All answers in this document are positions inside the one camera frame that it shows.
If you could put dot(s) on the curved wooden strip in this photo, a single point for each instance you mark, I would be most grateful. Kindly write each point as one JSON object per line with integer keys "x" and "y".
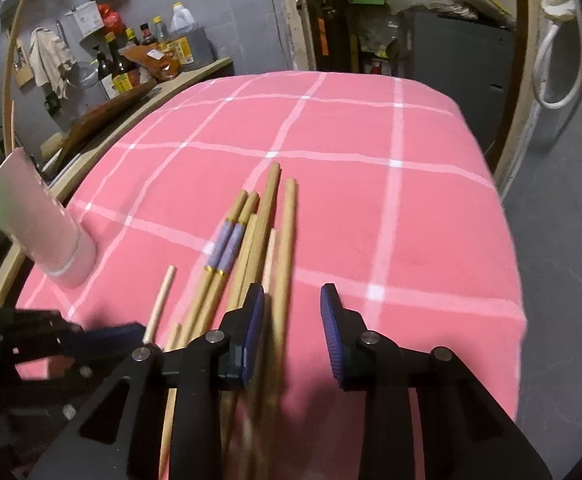
{"x": 10, "y": 75}

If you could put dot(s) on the red plastic bag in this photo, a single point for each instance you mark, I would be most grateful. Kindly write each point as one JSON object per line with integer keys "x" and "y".
{"x": 110, "y": 17}

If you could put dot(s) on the hanging beige rag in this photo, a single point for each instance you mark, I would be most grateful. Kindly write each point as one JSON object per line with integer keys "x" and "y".
{"x": 48, "y": 60}

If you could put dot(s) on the dark sauce bottle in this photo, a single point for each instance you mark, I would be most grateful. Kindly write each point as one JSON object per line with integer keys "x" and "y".
{"x": 105, "y": 77}

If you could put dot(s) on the grey cabinet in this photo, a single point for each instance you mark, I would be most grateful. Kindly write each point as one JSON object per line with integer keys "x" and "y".
{"x": 461, "y": 75}

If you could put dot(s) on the grey box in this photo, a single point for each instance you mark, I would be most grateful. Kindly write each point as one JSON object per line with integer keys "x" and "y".
{"x": 202, "y": 45}

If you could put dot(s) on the yellow capped bottle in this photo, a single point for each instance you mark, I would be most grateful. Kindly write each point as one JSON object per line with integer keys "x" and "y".
{"x": 160, "y": 30}

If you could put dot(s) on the purple banded wooden chopstick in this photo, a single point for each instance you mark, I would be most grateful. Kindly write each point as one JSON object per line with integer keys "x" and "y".
{"x": 198, "y": 300}
{"x": 231, "y": 252}

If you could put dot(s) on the pink paper cup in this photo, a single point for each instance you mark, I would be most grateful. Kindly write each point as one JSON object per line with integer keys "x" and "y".
{"x": 41, "y": 215}

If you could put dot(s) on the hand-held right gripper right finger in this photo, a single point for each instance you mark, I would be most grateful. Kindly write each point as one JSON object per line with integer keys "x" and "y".
{"x": 333, "y": 335}

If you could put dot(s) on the wooden board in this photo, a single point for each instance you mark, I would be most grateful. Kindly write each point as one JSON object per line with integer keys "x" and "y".
{"x": 101, "y": 115}

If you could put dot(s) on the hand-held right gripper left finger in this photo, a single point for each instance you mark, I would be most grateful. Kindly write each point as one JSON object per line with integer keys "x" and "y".
{"x": 253, "y": 330}

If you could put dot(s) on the clear plastic jug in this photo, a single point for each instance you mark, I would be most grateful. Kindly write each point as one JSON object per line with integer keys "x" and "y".
{"x": 185, "y": 19}

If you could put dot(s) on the wooden door frame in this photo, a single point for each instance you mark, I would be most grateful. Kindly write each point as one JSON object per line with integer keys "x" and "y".
{"x": 518, "y": 85}

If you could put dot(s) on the white box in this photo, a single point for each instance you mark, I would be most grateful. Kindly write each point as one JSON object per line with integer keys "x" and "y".
{"x": 85, "y": 19}

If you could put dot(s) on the pale wooden chopstick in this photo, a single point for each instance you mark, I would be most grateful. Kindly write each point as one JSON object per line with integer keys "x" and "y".
{"x": 269, "y": 260}
{"x": 167, "y": 435}
{"x": 161, "y": 305}

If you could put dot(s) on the brown sauce bottle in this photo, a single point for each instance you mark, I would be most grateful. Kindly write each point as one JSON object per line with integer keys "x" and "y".
{"x": 148, "y": 35}

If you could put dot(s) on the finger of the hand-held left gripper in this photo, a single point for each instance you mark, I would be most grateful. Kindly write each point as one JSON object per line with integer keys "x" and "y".
{"x": 113, "y": 337}

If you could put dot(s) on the pink plaid cloth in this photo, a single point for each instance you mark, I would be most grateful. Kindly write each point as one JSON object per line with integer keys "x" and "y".
{"x": 371, "y": 240}

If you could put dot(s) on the yellow labelled box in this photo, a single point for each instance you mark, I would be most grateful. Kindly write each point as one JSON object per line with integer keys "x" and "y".
{"x": 178, "y": 50}

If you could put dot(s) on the dark bottle yellow label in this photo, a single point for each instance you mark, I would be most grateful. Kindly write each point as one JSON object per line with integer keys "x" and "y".
{"x": 121, "y": 67}

